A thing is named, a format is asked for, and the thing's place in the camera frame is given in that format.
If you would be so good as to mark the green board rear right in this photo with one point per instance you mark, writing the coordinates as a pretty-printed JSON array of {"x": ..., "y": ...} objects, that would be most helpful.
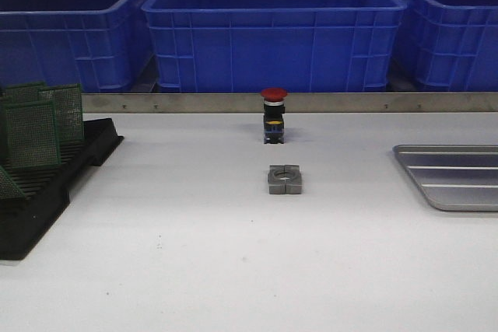
[{"x": 67, "y": 102}]

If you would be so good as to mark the silver metal tray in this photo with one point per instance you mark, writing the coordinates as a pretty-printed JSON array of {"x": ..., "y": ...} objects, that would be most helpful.
[{"x": 452, "y": 177}]

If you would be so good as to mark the green board front upright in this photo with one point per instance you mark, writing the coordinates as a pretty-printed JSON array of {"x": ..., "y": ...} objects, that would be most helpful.
[{"x": 32, "y": 136}]

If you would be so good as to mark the green board rear left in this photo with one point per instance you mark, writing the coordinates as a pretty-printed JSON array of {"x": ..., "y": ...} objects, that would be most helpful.
[{"x": 24, "y": 93}]

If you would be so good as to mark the black slotted board rack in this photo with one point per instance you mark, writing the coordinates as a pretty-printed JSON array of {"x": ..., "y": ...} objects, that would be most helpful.
[{"x": 24, "y": 223}]

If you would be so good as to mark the green board far left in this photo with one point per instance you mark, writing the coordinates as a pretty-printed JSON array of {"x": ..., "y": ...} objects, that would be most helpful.
[{"x": 4, "y": 149}]

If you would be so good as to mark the grey square metal block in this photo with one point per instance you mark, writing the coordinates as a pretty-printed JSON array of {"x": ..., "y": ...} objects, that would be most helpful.
[{"x": 284, "y": 179}]

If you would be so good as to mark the red emergency stop button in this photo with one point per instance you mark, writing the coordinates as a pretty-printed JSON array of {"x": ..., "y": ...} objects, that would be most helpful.
[{"x": 274, "y": 108}]

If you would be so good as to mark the centre blue plastic crate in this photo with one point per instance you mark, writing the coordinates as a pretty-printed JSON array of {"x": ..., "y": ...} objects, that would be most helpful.
[{"x": 245, "y": 46}]

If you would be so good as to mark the blue plastic crate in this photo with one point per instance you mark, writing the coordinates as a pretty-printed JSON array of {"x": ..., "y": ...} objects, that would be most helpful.
[
  {"x": 103, "y": 45},
  {"x": 449, "y": 45},
  {"x": 245, "y": 46}
]

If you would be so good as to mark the left blue plastic crate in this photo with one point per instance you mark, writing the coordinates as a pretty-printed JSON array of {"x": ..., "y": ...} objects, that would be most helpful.
[{"x": 103, "y": 45}]

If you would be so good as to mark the right blue plastic crate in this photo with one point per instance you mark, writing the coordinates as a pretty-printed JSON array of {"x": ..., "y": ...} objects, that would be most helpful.
[{"x": 449, "y": 45}]

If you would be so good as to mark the steel table edge rail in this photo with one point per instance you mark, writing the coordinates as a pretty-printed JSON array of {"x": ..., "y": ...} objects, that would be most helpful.
[{"x": 251, "y": 103}]

